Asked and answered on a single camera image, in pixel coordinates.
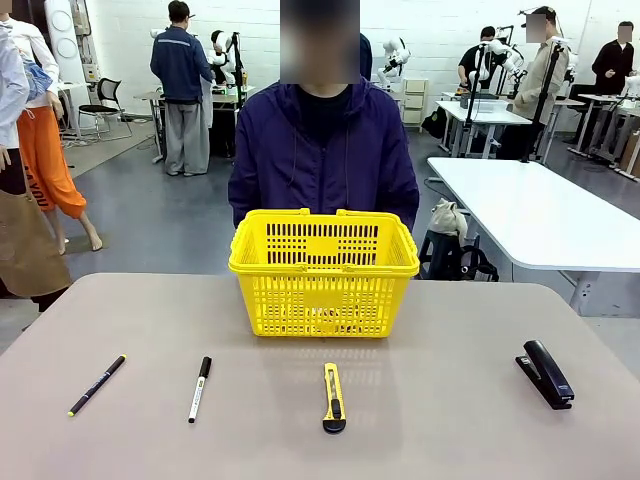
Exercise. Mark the black mesh office chair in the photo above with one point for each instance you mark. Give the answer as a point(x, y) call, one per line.
point(105, 107)

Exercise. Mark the white marker black cap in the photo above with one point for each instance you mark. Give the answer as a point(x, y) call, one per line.
point(200, 390)

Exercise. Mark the white standing air conditioner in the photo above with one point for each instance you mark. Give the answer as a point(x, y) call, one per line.
point(65, 40)

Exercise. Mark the yellow utility knife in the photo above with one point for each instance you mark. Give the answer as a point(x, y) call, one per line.
point(334, 400)

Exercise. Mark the large white table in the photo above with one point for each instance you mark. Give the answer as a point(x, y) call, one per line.
point(530, 210)

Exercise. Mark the person in black t-shirt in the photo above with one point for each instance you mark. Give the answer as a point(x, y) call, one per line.
point(475, 57)

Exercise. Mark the yellow plastic shopping basket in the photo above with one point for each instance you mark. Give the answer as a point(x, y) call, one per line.
point(325, 300)

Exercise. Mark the beige cloth bag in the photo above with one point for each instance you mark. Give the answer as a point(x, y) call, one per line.
point(447, 220)

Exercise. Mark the man in blue jacket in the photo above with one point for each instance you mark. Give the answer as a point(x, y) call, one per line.
point(180, 70)

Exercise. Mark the black thin tripod pole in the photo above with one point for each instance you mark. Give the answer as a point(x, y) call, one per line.
point(474, 100)

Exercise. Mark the white background desk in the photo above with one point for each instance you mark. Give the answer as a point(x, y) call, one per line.
point(480, 112)

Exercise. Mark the black pen yellow tip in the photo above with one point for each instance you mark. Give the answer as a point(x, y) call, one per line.
point(97, 386)

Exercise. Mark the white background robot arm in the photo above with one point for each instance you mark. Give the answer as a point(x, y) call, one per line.
point(395, 57)

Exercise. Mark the black stapler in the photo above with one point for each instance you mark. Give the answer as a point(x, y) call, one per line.
point(547, 377)

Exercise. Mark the person in purple jacket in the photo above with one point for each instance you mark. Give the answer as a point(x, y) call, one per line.
point(325, 160)

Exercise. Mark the person in black jacket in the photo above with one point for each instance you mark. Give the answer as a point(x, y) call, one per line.
point(614, 62)

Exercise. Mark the white drawer cabinet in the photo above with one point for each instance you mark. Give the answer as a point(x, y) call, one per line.
point(415, 102)

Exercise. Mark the person in beige coat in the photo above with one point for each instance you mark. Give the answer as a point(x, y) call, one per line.
point(542, 85)

